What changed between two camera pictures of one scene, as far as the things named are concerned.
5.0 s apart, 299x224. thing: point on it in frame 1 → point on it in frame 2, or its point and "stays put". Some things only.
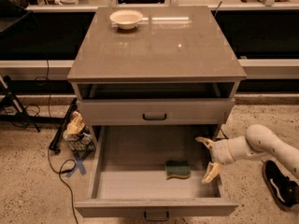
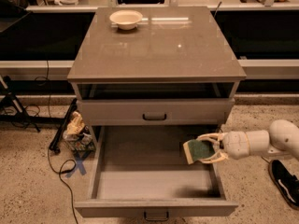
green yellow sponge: (177, 168) → (196, 150)
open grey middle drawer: (155, 172) stays put
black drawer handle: (154, 119) stays put
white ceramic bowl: (126, 19) stays put
